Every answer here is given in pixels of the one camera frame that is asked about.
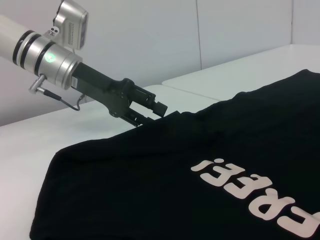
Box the left arm cable with plug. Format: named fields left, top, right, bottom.
left=28, top=73, right=87, bottom=111

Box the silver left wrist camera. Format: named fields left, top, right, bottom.
left=51, top=0, right=90, bottom=51

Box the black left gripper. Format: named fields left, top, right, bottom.
left=72, top=62, right=168, bottom=128

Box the black shirt with FREE print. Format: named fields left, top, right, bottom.
left=28, top=69, right=320, bottom=240

